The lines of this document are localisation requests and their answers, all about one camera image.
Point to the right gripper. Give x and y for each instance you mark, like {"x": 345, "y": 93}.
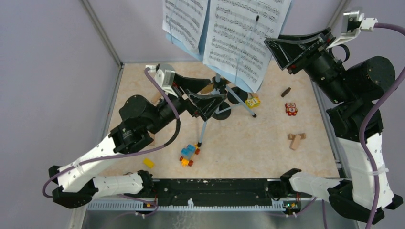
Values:
{"x": 286, "y": 50}

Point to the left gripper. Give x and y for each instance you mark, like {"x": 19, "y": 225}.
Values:
{"x": 202, "y": 102}

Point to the sheet music page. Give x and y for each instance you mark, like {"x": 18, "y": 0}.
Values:
{"x": 234, "y": 44}
{"x": 183, "y": 21}

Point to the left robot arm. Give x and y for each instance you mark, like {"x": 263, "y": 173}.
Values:
{"x": 80, "y": 182}

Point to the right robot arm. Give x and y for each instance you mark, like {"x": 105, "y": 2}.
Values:
{"x": 356, "y": 121}

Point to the black microphone stand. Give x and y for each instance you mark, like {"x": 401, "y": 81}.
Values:
{"x": 236, "y": 97}

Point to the light wooden block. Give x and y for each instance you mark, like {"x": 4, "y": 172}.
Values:
{"x": 155, "y": 99}

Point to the dark brown wooden block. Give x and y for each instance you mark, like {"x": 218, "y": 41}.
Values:
{"x": 285, "y": 92}

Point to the yellow owl toy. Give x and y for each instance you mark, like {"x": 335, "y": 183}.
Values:
{"x": 253, "y": 102}

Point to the toy block car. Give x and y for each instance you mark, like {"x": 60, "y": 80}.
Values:
{"x": 187, "y": 154}

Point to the yellow toy brick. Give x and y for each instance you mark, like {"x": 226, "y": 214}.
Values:
{"x": 148, "y": 163}

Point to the wooden block pair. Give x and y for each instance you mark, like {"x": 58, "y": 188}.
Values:
{"x": 296, "y": 140}

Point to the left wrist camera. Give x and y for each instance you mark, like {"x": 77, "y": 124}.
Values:
{"x": 164, "y": 74}

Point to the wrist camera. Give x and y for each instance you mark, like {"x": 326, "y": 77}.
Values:
{"x": 164, "y": 74}
{"x": 354, "y": 22}

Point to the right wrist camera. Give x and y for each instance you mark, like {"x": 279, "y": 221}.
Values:
{"x": 354, "y": 22}

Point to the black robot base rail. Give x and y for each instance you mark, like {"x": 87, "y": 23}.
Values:
{"x": 217, "y": 192}

